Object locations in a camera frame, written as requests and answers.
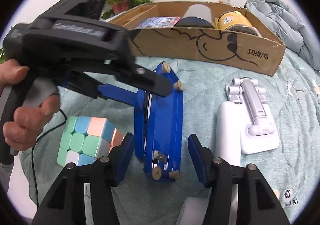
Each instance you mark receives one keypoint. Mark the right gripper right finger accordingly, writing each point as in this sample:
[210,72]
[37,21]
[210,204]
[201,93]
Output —
[214,173]

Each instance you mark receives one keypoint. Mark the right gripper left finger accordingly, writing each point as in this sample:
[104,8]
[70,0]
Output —
[108,172]

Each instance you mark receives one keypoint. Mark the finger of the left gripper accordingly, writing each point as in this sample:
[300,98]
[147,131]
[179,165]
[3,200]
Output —
[141,78]
[88,86]

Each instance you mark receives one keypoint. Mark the pastel rubik's cube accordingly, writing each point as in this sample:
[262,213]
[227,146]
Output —
[85,139]

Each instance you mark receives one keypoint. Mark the blue stapler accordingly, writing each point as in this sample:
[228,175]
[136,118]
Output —
[158,129]

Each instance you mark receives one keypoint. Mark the white phone stand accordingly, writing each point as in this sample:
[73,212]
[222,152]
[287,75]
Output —
[245,124]

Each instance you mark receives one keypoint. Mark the person's left hand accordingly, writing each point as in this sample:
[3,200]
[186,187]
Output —
[28,123]

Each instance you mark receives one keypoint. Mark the colourful booklet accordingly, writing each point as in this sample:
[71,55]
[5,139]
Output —
[159,22]

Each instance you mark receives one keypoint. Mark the green leaf plant left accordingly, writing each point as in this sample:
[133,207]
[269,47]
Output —
[2,56]

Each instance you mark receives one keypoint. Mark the silver cylinder bottle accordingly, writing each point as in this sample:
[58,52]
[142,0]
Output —
[198,16]

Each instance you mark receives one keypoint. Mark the cardboard box tray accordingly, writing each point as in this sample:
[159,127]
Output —
[262,54]

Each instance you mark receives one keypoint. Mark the green quilted bedspread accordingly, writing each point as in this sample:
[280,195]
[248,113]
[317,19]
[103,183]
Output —
[291,171]

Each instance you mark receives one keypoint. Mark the yellow jar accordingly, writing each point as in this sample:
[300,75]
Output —
[235,21]

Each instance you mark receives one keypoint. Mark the folded grey-green duvet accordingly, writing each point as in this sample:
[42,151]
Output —
[281,19]

